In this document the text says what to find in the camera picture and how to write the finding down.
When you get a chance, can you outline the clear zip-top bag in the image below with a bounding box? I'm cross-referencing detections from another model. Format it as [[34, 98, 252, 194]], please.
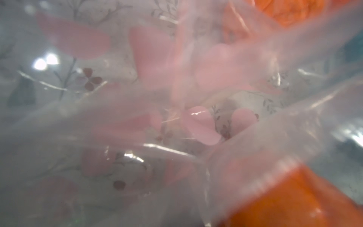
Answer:
[[1, 1, 363, 227]]

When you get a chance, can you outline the orange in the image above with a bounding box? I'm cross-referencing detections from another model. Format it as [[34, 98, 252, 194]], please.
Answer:
[[218, 166, 363, 227], [223, 0, 352, 43]]

